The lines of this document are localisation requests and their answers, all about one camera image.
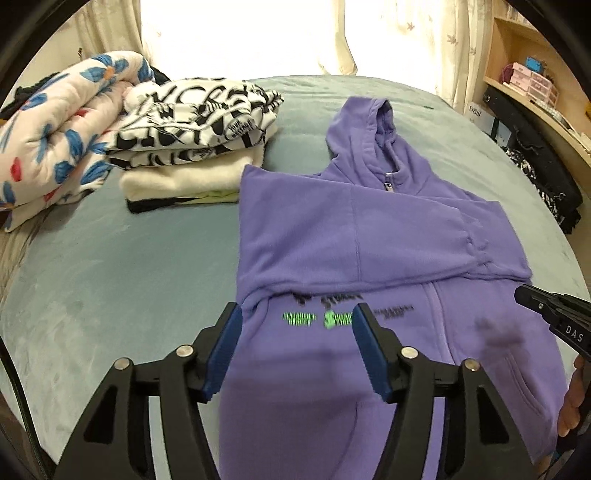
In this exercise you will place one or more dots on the black white patterned cloth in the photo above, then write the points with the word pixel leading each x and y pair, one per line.
pixel 521 161

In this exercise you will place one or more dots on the small blue case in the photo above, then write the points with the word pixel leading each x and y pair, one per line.
pixel 533 63

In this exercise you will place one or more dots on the beige cloth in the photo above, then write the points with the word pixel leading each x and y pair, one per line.
pixel 11 249

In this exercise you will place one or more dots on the cream leaf-print curtain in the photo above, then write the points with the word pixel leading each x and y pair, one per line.
pixel 461 46
pixel 134 27
pixel 341 37

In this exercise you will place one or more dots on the person's right hand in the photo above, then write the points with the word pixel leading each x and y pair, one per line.
pixel 575 397

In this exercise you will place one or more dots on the purple zip hoodie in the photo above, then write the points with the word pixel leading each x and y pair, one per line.
pixel 314 230

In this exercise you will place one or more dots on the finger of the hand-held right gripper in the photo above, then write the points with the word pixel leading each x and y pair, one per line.
pixel 535 300

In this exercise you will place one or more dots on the black bag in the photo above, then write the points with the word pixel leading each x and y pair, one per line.
pixel 521 124

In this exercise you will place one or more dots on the floral quilt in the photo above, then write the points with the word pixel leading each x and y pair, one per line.
pixel 55 129

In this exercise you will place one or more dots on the cream folded garment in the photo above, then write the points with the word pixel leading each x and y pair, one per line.
pixel 184 180

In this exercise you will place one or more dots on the white box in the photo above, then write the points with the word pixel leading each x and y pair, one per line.
pixel 480 115

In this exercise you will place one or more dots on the black white printed garment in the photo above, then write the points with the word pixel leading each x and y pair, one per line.
pixel 194 106

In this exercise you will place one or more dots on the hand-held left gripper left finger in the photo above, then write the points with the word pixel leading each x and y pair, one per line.
pixel 224 350

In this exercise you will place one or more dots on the pink storage boxes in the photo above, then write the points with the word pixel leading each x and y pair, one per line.
pixel 535 85

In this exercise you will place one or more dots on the light blue bed blanket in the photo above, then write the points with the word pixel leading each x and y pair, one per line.
pixel 115 286

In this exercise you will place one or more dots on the light green folded garment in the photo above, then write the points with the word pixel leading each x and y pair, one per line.
pixel 217 196

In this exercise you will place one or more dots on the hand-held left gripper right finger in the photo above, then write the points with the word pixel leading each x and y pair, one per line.
pixel 371 350

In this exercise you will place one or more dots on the wooden shelf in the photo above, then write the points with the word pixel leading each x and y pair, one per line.
pixel 503 46

